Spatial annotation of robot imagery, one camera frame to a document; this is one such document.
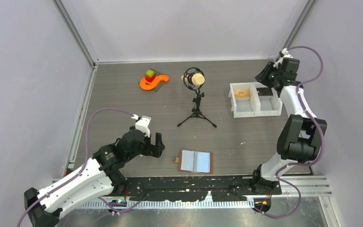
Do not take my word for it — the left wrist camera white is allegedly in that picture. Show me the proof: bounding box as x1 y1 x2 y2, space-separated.
131 114 151 138

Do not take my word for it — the red toy block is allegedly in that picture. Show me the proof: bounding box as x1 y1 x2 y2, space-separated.
144 73 156 83

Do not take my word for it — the white two-compartment box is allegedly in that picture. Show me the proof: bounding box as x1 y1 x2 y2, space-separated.
228 82 283 118

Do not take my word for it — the beige microphone in shock mount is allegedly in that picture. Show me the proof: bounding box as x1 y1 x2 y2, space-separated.
181 67 205 93

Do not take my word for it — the aluminium front rail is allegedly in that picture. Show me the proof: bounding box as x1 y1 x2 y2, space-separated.
47 177 332 210

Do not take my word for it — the green toy block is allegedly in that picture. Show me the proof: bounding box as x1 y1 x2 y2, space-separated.
146 70 156 78

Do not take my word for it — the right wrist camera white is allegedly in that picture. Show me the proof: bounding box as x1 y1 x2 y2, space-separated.
274 48 294 69

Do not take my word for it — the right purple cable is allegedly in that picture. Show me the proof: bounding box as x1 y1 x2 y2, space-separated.
253 45 326 219

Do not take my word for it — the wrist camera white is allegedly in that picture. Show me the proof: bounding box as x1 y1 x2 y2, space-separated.
131 114 151 138
274 48 294 69

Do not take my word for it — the grey toy base plate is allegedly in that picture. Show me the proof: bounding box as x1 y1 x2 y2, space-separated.
143 69 169 92

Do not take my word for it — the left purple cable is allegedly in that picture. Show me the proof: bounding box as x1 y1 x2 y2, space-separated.
16 107 145 227

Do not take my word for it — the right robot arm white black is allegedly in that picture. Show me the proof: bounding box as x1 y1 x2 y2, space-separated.
251 57 327 194

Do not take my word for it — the orange card in box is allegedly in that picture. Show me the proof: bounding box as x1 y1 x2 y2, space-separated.
233 88 251 98

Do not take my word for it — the purple cable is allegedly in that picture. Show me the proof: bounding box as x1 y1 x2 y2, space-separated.
253 45 326 219
16 107 145 227

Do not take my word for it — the brown card holder wallet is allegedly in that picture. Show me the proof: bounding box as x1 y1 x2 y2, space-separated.
173 149 215 175

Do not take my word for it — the orange curved plastic piece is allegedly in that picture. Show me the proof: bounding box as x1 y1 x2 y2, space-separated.
139 74 169 90

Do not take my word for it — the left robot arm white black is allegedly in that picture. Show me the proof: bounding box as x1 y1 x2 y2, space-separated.
24 126 165 227

